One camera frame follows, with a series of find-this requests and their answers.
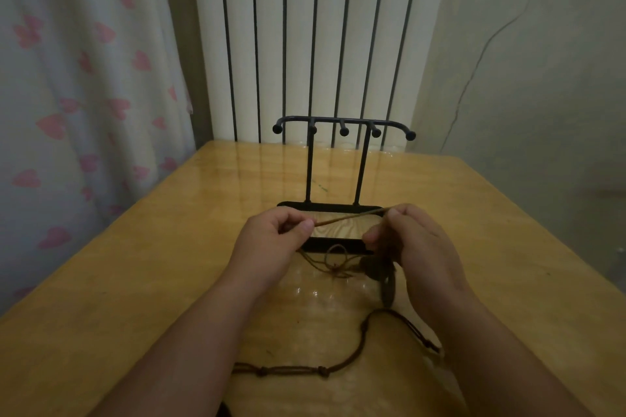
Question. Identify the person's left hand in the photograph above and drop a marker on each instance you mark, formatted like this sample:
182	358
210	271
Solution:
264	250

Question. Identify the person's right hand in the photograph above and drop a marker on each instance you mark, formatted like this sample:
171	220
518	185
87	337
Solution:
425	265

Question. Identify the person's right thumb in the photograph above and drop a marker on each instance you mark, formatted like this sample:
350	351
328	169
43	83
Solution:
374	235

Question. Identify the person's left thumb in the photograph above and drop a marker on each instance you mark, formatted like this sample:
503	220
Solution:
301	227

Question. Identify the person's right forearm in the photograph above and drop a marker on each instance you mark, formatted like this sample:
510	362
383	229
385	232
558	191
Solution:
494	363

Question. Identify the person's left forearm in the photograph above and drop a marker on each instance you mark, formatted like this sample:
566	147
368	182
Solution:
186	358

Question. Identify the black metal jewelry stand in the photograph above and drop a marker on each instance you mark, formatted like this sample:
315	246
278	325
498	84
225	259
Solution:
311	162

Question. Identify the white column radiator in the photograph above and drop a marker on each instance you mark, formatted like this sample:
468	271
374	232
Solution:
303	40

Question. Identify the white curtain with pink hearts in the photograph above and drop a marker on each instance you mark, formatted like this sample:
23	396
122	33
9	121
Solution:
83	104

